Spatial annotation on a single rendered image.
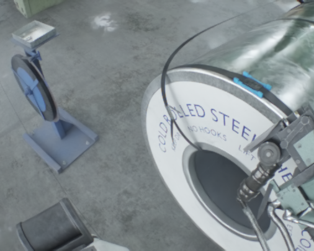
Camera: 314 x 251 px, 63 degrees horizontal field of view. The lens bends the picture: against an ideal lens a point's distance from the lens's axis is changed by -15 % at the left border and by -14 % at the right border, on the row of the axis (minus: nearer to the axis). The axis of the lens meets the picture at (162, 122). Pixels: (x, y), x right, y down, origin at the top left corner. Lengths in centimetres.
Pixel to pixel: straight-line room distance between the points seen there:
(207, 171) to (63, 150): 143
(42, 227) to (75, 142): 201
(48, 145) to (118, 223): 101
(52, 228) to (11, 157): 219
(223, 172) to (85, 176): 118
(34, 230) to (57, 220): 6
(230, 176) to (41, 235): 120
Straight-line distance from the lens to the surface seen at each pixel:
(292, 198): 71
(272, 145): 70
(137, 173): 231
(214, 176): 157
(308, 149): 66
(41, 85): 200
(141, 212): 214
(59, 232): 64
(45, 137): 276
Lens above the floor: 191
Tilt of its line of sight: 47 degrees down
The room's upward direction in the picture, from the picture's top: 3 degrees counter-clockwise
